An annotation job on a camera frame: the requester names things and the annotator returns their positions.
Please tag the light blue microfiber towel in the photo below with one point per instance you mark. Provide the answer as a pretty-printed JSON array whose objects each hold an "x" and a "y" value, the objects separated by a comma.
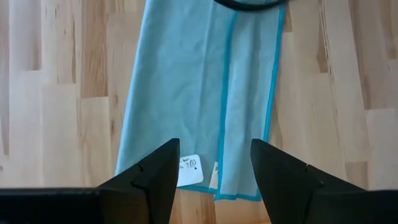
[{"x": 186, "y": 77}]

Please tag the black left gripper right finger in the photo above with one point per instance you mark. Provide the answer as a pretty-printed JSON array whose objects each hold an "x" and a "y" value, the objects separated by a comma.
[{"x": 311, "y": 202}]

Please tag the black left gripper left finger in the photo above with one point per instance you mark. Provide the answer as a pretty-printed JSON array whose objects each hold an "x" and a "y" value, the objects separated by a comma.
[{"x": 93, "y": 205}]

